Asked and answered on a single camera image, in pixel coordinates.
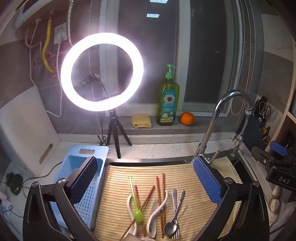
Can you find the person's right hand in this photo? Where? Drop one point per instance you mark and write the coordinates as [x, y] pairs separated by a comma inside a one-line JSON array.
[[275, 199]]

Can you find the white ceramic spoon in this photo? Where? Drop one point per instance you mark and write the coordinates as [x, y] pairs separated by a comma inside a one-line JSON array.
[[132, 229], [153, 226]]

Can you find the metal spoon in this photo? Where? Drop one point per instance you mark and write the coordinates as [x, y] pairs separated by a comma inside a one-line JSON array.
[[170, 228]]

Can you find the green plastic spoon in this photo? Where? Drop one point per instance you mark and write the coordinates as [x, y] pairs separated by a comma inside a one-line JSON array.
[[138, 215]]

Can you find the wooden shelf unit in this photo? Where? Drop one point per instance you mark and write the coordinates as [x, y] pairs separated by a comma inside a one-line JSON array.
[[289, 129]]

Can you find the white cutting board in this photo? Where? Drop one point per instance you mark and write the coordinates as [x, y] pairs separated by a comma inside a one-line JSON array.
[[25, 120]]

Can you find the white water heater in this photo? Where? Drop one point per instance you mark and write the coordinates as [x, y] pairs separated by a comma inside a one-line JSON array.
[[25, 14]]

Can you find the thin white utensil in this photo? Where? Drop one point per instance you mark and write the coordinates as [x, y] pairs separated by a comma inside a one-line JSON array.
[[154, 205]]

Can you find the metal fork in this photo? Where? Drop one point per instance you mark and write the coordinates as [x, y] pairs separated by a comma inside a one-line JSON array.
[[175, 201]]

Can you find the dark glass window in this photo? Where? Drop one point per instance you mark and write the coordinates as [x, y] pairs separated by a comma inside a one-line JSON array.
[[203, 58]]

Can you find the yellow sponge cloth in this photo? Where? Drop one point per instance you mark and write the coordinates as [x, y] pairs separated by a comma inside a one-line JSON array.
[[141, 120]]

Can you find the red-tipped wooden chopstick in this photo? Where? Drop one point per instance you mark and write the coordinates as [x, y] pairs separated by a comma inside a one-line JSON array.
[[142, 226], [158, 192], [163, 185], [147, 195]]

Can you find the black phone clamp gooseneck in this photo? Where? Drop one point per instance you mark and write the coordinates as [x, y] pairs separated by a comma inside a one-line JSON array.
[[89, 80]]

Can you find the scissors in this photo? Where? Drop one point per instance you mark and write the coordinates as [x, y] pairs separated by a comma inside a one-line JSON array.
[[264, 109]]

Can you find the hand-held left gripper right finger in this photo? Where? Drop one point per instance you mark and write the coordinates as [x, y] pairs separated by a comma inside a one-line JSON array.
[[207, 178]]

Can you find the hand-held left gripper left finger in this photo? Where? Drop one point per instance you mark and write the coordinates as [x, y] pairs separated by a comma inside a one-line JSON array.
[[84, 178]]

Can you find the blue plastic drain basket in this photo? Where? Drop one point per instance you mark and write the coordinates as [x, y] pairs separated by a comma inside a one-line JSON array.
[[86, 208]]

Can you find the chrome faucet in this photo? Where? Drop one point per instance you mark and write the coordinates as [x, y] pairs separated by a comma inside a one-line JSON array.
[[216, 113]]

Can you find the white wall socket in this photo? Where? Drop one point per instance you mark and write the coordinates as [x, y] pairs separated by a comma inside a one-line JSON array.
[[60, 34]]

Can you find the steel sink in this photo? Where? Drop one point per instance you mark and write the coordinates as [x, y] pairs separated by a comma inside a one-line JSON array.
[[150, 161]]

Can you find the black tripod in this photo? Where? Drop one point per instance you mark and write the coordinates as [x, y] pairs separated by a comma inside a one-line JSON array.
[[113, 120]]

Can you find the green dish soap bottle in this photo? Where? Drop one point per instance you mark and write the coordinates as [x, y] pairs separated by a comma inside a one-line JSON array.
[[167, 99]]

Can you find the dark knife block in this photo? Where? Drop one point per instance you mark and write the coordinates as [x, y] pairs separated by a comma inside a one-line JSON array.
[[259, 129]]

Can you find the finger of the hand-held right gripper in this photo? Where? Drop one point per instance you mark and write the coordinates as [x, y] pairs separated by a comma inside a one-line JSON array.
[[263, 156], [278, 148]]

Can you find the orange fruit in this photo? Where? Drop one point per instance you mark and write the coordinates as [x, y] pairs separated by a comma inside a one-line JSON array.
[[187, 118]]

